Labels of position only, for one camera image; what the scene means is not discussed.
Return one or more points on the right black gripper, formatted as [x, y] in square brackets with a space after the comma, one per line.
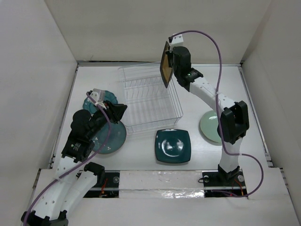
[170, 54]

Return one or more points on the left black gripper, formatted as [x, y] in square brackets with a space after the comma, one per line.
[115, 111]

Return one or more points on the black square plate yellow centre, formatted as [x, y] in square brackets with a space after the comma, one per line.
[166, 70]

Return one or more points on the teal round speckled plate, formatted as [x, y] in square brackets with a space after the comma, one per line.
[116, 139]

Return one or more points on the teal scalloped glass plate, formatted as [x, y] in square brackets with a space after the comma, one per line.
[109, 96]

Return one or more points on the dark teal square plate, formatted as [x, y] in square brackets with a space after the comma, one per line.
[172, 146]

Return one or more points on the light green flower plate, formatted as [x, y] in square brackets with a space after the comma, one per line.
[209, 125]

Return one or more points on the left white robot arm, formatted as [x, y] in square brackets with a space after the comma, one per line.
[75, 173]

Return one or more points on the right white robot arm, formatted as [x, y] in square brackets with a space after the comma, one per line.
[233, 119]

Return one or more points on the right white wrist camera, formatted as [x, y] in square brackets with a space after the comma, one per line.
[175, 41]

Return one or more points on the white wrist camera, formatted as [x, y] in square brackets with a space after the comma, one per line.
[97, 95]
[175, 41]

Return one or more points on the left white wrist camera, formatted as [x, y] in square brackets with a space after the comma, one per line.
[97, 95]

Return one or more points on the clear wire dish rack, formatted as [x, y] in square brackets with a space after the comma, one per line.
[150, 105]

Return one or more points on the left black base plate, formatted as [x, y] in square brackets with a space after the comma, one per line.
[109, 188]

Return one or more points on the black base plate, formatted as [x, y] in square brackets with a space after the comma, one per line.
[109, 188]
[209, 178]

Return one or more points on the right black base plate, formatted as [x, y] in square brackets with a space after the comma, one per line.
[209, 178]

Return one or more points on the metal rail bar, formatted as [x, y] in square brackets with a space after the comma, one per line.
[167, 186]

